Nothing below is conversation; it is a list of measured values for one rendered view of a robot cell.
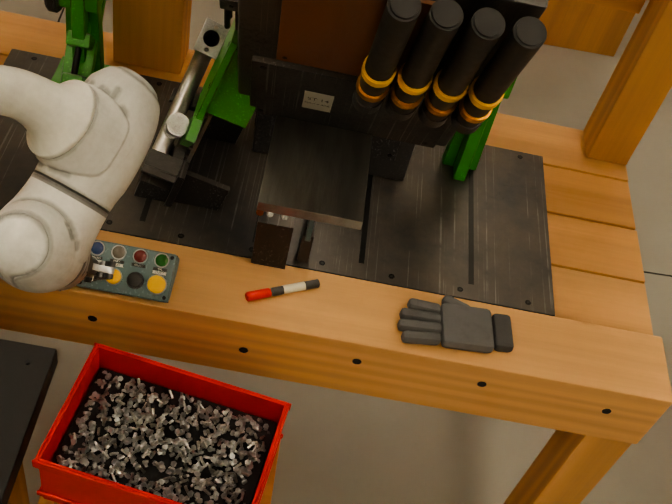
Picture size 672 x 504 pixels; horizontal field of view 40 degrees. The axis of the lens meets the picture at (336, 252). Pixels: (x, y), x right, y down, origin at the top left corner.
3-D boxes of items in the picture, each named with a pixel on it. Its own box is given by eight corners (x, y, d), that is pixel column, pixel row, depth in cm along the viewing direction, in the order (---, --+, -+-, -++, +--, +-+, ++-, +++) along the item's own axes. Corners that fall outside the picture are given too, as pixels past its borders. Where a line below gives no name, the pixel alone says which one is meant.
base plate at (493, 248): (551, 322, 164) (555, 315, 162) (-69, 204, 156) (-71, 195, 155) (539, 162, 192) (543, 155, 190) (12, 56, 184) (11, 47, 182)
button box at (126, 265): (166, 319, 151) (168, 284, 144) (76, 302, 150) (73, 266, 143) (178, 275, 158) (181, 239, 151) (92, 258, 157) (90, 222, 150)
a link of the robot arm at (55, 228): (65, 310, 116) (118, 220, 117) (36, 306, 100) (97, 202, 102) (-11, 269, 115) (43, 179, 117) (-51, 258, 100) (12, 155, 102)
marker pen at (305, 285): (316, 282, 158) (317, 276, 156) (319, 289, 157) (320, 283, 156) (244, 296, 153) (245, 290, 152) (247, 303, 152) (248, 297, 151)
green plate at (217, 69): (233, 153, 153) (281, 64, 138) (187, 134, 151) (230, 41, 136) (244, 109, 161) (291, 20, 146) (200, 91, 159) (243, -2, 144)
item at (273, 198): (359, 235, 139) (363, 222, 137) (254, 215, 138) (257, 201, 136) (376, 77, 165) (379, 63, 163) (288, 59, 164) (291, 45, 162)
